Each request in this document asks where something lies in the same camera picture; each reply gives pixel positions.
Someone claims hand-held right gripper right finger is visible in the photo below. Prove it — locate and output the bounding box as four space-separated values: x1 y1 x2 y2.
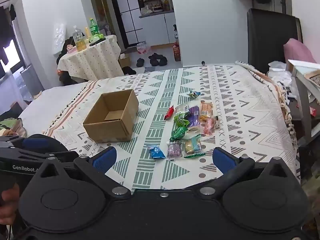
199 147 302 200

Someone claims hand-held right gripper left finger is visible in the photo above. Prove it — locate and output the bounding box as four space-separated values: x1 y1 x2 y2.
37 146 132 200

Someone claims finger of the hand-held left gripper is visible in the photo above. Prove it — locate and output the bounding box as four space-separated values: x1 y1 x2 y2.
0 134 69 153
0 147 79 162

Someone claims gold green snack packet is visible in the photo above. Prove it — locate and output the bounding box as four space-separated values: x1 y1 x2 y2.
182 136 206 158

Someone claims pink snack packet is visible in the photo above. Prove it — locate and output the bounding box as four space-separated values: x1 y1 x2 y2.
203 117 217 137

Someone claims brown cardboard box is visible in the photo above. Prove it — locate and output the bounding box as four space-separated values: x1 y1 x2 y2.
83 89 139 143

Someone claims clear pink purple packet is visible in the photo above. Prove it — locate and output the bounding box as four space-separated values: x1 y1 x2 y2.
167 141 182 159

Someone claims blue snack packet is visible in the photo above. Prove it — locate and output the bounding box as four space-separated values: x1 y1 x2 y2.
147 145 166 159

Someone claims dark green snack packet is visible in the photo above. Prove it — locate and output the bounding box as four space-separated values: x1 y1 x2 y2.
170 126 188 142

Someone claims purple snack packet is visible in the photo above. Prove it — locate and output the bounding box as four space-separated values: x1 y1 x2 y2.
186 106 202 134

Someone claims orange snack packet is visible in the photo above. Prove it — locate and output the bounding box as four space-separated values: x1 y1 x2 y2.
199 101 214 123

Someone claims light green snack packet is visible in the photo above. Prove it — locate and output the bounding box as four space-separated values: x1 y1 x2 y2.
174 112 190 128

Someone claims clear white cake packet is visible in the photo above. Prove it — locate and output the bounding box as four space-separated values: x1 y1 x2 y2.
175 104 192 115

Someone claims person's left hand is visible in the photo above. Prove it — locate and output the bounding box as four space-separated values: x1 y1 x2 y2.
0 183 21 225

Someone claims colourful crumpled cloth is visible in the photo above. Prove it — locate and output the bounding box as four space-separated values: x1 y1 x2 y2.
0 119 27 138

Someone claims white bed sheet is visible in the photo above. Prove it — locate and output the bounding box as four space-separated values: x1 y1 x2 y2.
19 81 98 132

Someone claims patterned cream green blanket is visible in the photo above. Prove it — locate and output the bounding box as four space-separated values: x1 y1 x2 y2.
44 61 300 189

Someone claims dotted cream tablecloth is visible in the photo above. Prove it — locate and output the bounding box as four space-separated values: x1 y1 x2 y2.
57 35 125 83

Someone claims small floor cardboard box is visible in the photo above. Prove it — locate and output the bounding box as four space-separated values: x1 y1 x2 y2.
119 54 132 68

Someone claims black jacket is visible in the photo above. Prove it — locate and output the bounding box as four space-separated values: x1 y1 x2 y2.
56 37 75 65

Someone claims white crumpled cloth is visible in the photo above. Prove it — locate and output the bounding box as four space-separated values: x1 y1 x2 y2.
269 61 293 88

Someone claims white side table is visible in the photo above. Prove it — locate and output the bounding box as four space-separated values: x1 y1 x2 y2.
287 59 320 138

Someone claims clear bottle yellow liquid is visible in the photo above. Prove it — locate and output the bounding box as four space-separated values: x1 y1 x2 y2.
72 26 87 52

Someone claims pink plastic bag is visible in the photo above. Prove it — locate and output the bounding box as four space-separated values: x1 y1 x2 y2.
137 42 150 55

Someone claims red drink bottle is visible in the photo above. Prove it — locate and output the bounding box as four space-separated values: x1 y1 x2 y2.
173 42 181 62

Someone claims green soda bottle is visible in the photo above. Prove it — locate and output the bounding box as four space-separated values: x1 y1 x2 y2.
89 18 100 39

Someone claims black chair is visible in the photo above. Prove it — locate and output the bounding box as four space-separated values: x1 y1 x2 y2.
247 8 303 74

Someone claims pink folded cloth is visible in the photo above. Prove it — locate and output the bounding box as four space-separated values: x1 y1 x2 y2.
283 38 317 64

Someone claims white cabinet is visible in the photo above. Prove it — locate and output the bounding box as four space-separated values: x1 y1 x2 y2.
139 12 177 45

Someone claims black framed sliding door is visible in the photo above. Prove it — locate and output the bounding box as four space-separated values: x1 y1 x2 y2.
107 0 142 48

